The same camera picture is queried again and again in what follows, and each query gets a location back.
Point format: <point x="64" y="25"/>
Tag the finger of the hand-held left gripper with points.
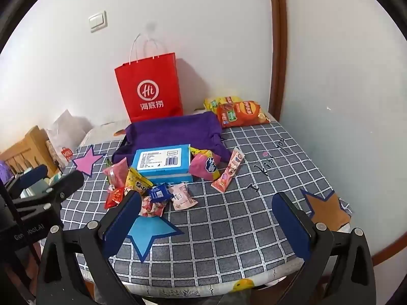
<point x="33" y="174"/>
<point x="68" y="186"/>

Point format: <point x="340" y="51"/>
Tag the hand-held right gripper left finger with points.
<point x="122" y="222"/>

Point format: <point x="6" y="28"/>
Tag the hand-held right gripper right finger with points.
<point x="291" y="225"/>

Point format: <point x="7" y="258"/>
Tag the small red snack packet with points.
<point x="113" y="198"/>

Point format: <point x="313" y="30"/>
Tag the green and pink snack packet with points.
<point x="117" y="173"/>

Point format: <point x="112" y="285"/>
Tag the pale pink pastry packet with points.
<point x="182" y="198"/>

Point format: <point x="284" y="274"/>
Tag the long pink snack stick packet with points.
<point x="229" y="171"/>

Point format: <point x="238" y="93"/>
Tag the pink and purple snack packet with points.
<point x="205" y="166"/>

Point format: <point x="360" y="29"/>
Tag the strawberry print snack packet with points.
<point x="152" y="208"/>

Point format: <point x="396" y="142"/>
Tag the wooden chair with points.
<point x="30" y="139"/>

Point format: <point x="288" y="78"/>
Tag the yellow snack packet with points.
<point x="138" y="182"/>

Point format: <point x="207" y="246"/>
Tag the small blue snack packet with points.
<point x="158" y="193"/>

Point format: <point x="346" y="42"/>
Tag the grey checked bed sheet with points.
<point x="241" y="228"/>

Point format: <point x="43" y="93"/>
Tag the white plastic bag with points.
<point x="68" y="127"/>

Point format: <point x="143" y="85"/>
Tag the blue tissue pack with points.
<point x="159" y="159"/>

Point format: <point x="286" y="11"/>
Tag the white printed mattress cover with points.
<point x="190" y="289"/>

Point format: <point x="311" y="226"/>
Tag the purple towel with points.
<point x="165" y="130"/>

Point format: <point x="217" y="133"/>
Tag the orange chip bag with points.
<point x="244" y="114"/>

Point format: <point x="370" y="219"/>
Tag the red paper bag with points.
<point x="149" y="79"/>

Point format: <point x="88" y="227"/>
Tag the yellow chip bag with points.
<point x="213" y="103"/>

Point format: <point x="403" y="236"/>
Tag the white light switch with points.
<point x="98" y="21"/>

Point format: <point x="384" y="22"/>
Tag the brown wooden door frame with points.
<point x="278" y="38"/>

